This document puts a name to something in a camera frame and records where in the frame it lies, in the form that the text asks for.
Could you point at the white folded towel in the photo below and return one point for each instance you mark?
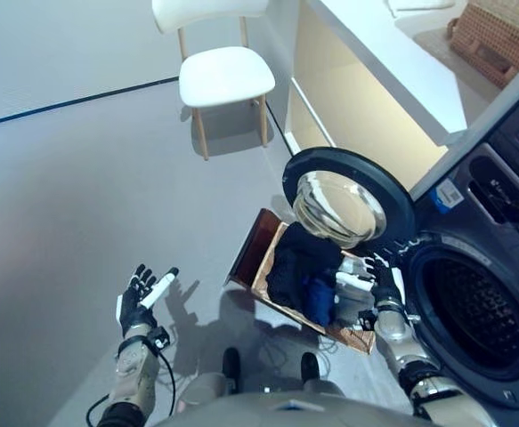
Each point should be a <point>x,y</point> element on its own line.
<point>419,5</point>

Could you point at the dark grey washing machine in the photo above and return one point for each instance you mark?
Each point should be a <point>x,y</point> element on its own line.
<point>446,231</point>

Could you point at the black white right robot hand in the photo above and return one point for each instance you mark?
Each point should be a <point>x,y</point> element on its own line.
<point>388,287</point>

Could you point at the white counter cabinet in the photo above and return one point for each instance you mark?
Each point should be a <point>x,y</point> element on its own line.
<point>375,53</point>

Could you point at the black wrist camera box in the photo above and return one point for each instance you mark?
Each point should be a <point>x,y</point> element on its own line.
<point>367,320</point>
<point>159,339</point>

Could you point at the grey robot torso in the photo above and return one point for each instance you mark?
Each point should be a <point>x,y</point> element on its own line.
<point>286,411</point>

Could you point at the round glass washing machine door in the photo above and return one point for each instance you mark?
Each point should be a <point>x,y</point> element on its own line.
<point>375,169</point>

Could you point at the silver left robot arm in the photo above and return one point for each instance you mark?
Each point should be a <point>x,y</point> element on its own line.
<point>134,369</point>

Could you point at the blue white label sticker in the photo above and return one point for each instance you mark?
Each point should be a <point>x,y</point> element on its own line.
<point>448,194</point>

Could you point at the brown wicker basket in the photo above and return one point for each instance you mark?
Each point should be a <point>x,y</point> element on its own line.
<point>495,40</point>

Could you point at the blue clothes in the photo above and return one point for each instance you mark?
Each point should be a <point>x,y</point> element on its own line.
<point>319,298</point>

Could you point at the black clothes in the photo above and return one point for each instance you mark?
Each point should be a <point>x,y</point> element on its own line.
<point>294,262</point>

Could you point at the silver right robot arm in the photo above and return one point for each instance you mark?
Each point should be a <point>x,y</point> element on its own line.
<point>392,324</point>

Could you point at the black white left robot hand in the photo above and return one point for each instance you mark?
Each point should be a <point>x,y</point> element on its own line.
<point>134,307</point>

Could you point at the white chair with wooden legs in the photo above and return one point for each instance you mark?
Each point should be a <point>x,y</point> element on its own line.
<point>223,75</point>

